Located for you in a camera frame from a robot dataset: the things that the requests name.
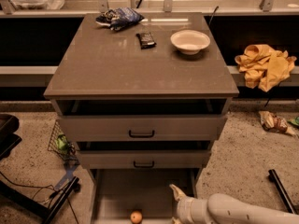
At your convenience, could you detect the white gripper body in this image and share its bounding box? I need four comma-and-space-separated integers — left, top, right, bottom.
177, 196, 199, 224

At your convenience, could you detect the orange fruit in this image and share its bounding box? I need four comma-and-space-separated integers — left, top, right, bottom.
130, 210, 143, 224

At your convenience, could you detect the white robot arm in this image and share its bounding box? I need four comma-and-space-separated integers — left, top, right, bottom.
169, 184, 299, 224

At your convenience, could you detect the middle grey drawer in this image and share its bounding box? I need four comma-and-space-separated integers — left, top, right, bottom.
77, 150, 210, 169

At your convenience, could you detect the bottom open grey drawer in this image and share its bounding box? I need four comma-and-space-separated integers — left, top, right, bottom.
91, 169, 196, 224

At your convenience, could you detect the top grey drawer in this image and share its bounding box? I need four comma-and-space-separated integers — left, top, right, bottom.
58, 115, 227, 142

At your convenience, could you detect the grey drawer cabinet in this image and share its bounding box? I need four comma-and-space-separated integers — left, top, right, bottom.
45, 13, 238, 213

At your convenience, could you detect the black stand leg right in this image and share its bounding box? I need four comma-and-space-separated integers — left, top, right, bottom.
268, 169, 298, 215

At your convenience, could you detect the black stand leg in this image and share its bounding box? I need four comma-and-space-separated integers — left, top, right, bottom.
0, 176, 79, 224
268, 169, 298, 215

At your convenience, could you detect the brown snack bag on floor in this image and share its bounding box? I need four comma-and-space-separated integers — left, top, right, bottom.
259, 111, 296, 136

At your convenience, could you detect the green object in basket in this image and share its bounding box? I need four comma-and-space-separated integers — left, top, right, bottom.
55, 134, 68, 152

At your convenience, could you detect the green packet on floor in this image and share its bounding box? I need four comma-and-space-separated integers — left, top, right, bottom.
288, 117, 299, 127

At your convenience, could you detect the yellow cloth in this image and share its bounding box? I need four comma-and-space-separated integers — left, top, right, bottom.
235, 44, 297, 92

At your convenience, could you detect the white bowl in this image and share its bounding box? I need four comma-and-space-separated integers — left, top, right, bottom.
170, 30, 210, 55

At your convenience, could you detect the dark snack bar wrapper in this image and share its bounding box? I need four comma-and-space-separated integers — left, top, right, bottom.
136, 33, 156, 49

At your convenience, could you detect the black stand leg left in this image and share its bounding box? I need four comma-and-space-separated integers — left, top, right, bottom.
0, 176, 79, 224

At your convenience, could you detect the black chair base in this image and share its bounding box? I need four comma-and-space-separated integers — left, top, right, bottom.
0, 114, 21, 160

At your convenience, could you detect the blue chip bag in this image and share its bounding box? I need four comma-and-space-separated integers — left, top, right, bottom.
95, 7, 144, 31

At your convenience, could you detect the wire basket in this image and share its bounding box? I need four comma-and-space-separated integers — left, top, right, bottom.
48, 121, 79, 164

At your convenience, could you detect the black cable on floor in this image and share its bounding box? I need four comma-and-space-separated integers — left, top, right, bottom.
0, 171, 80, 224

